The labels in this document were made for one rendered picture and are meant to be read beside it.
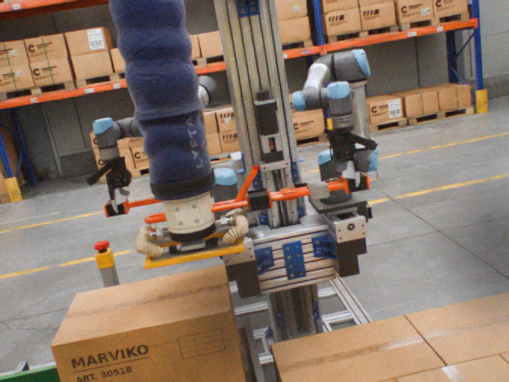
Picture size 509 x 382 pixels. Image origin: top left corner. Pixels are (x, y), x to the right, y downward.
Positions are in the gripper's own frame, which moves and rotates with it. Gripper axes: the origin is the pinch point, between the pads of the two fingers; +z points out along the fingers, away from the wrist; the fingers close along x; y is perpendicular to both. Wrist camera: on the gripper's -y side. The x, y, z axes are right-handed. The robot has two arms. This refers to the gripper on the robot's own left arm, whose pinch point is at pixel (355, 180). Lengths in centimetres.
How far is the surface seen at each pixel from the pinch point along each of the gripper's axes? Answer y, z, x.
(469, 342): -36, 70, 5
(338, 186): 7.1, -0.2, 3.4
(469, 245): -129, 124, -197
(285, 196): 26.2, 0.1, 3.8
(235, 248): 46, 12, 15
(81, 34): 241, -117, -696
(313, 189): 15.8, -0.5, 3.7
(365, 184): -2.6, 1.0, 3.5
